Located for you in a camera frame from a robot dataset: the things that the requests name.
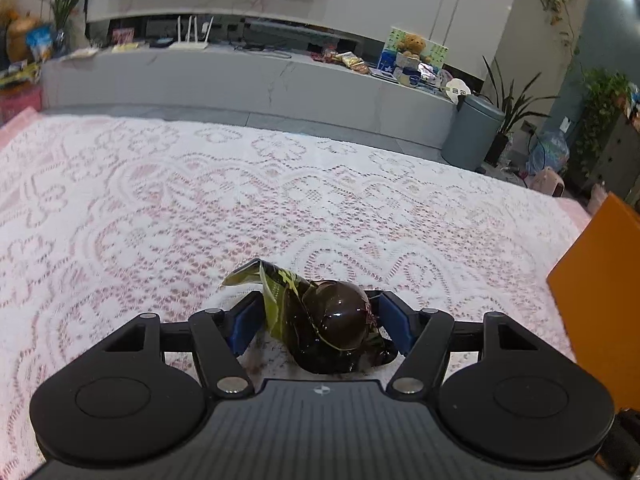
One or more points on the pink stool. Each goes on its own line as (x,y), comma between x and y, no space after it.
(548,182)

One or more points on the dark cabinet with vine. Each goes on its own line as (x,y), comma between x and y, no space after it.
(606,149)

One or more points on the golden gourd ornament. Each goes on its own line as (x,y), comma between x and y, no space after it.
(17,49)

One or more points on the orange storage box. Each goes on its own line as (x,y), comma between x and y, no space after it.
(595,286)

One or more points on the white wifi router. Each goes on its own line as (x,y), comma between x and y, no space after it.
(193,36)

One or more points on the dark olive snack pouch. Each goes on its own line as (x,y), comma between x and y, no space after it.
(328,326)

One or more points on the white lace tablecloth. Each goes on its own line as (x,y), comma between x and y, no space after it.
(103,218)

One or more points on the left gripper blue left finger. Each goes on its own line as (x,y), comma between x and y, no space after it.
(219,338)

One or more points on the grey tv bench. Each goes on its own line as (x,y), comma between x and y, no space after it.
(222,78)

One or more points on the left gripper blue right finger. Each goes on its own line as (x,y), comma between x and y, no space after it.
(422,338)

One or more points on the pink storage crate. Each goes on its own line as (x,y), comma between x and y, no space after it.
(16,99)

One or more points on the teddy bear gift box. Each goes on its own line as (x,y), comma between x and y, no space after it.
(407,53)

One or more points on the grey trash bin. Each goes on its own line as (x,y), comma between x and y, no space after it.
(472,132)

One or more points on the potted plant right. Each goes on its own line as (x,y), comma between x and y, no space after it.
(514,107)

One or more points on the water jug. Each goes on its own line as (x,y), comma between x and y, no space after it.
(550,151)

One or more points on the potted plant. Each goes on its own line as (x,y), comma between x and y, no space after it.
(514,107)
(65,10)

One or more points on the potted plant left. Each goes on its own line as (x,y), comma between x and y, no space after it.
(65,10)

